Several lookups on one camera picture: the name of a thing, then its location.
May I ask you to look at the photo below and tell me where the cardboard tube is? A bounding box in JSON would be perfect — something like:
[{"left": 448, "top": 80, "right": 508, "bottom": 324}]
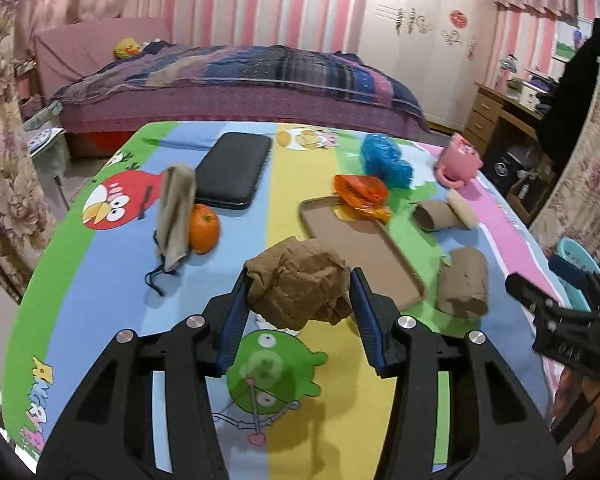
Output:
[
  {"left": 412, "top": 200, "right": 458, "bottom": 232},
  {"left": 434, "top": 247, "right": 489, "bottom": 321}
]

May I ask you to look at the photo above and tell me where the brown paper ball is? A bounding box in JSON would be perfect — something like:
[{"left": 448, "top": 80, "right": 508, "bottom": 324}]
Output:
[{"left": 245, "top": 236, "right": 352, "bottom": 330}]

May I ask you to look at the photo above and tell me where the orange plastic wrapper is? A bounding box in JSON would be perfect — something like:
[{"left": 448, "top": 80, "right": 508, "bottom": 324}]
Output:
[{"left": 334, "top": 174, "right": 391, "bottom": 223}]

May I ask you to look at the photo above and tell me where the blue plastic bag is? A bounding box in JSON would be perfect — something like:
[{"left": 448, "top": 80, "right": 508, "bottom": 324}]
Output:
[{"left": 360, "top": 133, "right": 413, "bottom": 188}]

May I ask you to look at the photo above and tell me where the blue plastic trash basket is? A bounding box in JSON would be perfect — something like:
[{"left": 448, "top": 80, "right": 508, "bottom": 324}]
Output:
[{"left": 556, "top": 237, "right": 600, "bottom": 311}]

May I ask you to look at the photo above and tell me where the person's right hand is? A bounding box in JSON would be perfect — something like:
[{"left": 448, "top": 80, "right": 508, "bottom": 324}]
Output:
[{"left": 552, "top": 368, "right": 600, "bottom": 454}]

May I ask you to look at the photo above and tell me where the floral curtain right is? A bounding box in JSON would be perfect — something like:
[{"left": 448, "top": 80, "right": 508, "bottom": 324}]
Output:
[{"left": 526, "top": 0, "right": 600, "bottom": 266}]

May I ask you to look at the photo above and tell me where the floral curtain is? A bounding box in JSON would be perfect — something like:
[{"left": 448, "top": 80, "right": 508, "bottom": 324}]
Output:
[
  {"left": 0, "top": 0, "right": 56, "bottom": 302},
  {"left": 526, "top": 0, "right": 600, "bottom": 266}
]

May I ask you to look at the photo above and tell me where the black box under desk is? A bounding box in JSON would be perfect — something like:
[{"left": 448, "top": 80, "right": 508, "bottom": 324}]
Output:
[{"left": 483, "top": 152, "right": 524, "bottom": 196}]

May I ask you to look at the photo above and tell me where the black hanging garment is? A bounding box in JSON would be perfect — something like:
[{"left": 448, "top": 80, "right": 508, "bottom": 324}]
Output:
[{"left": 535, "top": 18, "right": 600, "bottom": 178}]

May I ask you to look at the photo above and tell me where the brown phone case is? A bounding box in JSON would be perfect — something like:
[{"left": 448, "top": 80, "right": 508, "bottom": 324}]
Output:
[{"left": 299, "top": 195, "right": 427, "bottom": 311}]

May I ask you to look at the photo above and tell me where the pink pig mug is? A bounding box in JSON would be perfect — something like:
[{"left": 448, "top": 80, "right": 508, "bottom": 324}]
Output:
[{"left": 434, "top": 133, "right": 483, "bottom": 190}]

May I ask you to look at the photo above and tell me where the colourful cartoon tablecloth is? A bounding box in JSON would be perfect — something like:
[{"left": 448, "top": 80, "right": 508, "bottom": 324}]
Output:
[{"left": 3, "top": 122, "right": 565, "bottom": 479}]

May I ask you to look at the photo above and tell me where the wooden desk with drawers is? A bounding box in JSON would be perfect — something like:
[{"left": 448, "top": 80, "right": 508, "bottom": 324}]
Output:
[{"left": 463, "top": 84, "right": 542, "bottom": 159}]

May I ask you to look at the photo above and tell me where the orange fruit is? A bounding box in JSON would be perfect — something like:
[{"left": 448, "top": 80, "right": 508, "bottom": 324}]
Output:
[{"left": 188, "top": 204, "right": 221, "bottom": 255}]

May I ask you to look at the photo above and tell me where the floral curtain left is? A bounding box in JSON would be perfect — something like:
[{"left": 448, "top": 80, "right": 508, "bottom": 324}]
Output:
[{"left": 0, "top": 0, "right": 56, "bottom": 302}]

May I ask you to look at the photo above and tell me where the desk lamp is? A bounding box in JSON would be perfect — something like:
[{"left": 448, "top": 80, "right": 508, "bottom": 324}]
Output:
[{"left": 496, "top": 53, "right": 517, "bottom": 93}]

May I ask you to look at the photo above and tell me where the black zip case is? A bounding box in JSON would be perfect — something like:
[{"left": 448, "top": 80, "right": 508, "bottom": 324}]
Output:
[{"left": 196, "top": 132, "right": 272, "bottom": 210}]

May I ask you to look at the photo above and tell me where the small bedside stool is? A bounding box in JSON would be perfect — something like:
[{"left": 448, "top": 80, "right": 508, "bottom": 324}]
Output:
[{"left": 23, "top": 101, "right": 71, "bottom": 212}]

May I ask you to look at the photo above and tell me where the white wardrobe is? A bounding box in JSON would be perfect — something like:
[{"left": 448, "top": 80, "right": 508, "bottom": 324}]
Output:
[{"left": 358, "top": 0, "right": 498, "bottom": 131}]

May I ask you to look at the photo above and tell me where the bed with plaid quilt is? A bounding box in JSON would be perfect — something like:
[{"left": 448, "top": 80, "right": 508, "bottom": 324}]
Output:
[{"left": 33, "top": 18, "right": 428, "bottom": 157}]

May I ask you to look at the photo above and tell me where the yellow duck plush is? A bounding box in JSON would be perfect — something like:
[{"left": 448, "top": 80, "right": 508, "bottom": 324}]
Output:
[{"left": 114, "top": 37, "right": 143, "bottom": 60}]

